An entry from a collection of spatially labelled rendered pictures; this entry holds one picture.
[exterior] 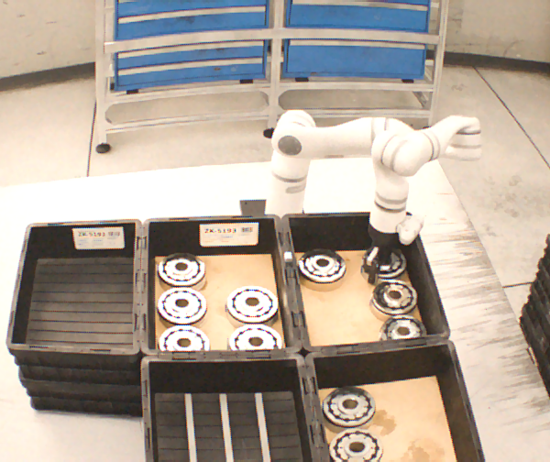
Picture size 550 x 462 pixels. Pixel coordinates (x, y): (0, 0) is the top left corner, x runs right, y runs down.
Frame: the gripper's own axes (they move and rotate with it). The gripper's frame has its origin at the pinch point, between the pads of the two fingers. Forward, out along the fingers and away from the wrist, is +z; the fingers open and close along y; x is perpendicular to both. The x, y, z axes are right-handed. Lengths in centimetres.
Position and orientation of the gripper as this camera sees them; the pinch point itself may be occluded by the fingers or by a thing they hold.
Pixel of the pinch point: (378, 271)
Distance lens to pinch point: 166.7
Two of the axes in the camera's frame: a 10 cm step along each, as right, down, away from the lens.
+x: 8.4, 3.8, -3.9
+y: -5.4, 5.2, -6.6
